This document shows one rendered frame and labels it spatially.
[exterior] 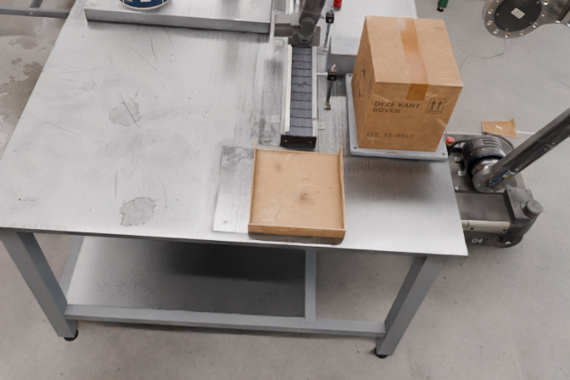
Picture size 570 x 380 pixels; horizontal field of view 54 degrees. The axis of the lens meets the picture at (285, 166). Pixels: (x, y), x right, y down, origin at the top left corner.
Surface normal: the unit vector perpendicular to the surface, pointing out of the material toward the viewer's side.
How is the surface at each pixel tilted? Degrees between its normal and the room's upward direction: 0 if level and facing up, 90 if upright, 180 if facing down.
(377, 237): 0
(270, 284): 0
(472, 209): 0
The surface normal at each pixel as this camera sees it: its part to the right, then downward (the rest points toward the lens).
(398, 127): 0.00, 0.77
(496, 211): 0.07, -0.64
